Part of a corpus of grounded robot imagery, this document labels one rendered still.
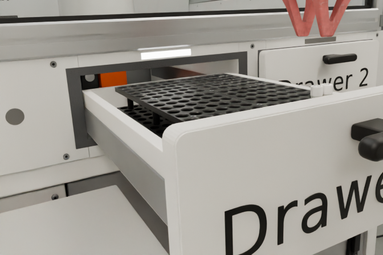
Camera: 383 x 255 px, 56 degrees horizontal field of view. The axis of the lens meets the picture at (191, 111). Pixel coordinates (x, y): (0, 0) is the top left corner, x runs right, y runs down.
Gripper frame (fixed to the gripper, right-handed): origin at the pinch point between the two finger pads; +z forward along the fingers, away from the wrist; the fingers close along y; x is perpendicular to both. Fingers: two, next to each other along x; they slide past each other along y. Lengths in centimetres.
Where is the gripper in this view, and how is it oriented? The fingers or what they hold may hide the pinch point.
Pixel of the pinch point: (314, 28)
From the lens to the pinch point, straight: 39.5
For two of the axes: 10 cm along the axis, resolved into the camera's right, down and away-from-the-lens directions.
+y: 4.4, 2.0, -8.7
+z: 0.3, 9.7, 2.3
